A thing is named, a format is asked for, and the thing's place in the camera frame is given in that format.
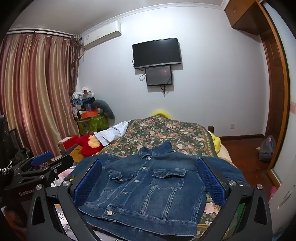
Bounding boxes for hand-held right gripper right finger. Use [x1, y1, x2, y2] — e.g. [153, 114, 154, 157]
[196, 158, 273, 241]

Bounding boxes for green storage bag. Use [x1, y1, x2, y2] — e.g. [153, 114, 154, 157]
[77, 113, 109, 136]

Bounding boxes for orange box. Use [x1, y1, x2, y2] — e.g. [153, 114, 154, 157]
[81, 110, 99, 119]

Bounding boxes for red plush toy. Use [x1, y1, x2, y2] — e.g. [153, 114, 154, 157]
[66, 133, 104, 156]

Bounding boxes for black white braided cord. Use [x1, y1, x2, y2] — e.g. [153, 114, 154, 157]
[0, 159, 12, 176]

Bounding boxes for green floral bedspread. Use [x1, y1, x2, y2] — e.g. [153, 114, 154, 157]
[97, 116, 250, 234]

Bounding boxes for white air conditioner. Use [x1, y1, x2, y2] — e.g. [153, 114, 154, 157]
[80, 21, 122, 50]

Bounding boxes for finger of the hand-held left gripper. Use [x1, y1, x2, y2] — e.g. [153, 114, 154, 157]
[45, 144, 80, 186]
[14, 151, 53, 177]

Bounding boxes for white curtain rail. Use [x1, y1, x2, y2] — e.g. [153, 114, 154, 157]
[7, 28, 80, 38]

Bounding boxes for white printed bag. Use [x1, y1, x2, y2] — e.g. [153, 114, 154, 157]
[53, 204, 73, 235]

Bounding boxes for wooden door frame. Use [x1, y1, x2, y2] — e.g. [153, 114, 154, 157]
[256, 0, 291, 189]

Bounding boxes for pink cloth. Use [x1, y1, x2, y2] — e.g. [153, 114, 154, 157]
[59, 169, 77, 181]

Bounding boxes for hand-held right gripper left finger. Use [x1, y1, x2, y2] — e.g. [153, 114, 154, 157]
[26, 159, 103, 241]

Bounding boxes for blue denim jeans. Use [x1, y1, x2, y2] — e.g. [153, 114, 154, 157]
[69, 141, 251, 241]

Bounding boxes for striped brown curtain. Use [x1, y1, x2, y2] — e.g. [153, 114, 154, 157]
[0, 32, 81, 163]

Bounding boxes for grey plastic bag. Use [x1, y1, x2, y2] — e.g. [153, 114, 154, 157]
[259, 136, 277, 163]

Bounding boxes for black wall television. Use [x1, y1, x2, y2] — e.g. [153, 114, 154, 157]
[132, 38, 182, 69]

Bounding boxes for wooden overhead cabinet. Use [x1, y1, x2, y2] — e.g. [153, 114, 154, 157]
[224, 0, 271, 36]

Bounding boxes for small black monitor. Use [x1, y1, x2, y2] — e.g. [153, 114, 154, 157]
[145, 65, 174, 87]

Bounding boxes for pile of clothes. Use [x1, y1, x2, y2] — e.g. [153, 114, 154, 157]
[71, 87, 96, 116]

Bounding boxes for white shirt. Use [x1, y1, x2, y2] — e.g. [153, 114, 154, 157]
[96, 121, 129, 146]

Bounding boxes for grey neck pillow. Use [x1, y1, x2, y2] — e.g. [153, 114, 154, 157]
[92, 100, 115, 120]

